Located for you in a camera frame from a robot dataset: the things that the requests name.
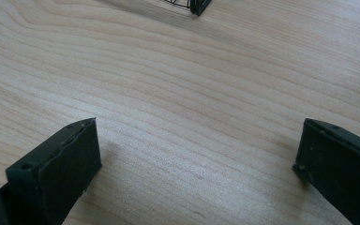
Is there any black wire mesh basket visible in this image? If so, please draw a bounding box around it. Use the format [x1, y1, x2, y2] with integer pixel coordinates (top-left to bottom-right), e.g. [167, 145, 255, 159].
[160, 0, 213, 17]

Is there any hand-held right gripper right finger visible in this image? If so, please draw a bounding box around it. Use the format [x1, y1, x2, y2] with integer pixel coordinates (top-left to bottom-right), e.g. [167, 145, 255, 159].
[292, 117, 360, 225]

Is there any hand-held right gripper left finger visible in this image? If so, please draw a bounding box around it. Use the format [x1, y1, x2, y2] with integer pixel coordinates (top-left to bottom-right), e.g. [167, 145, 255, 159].
[0, 117, 103, 225]

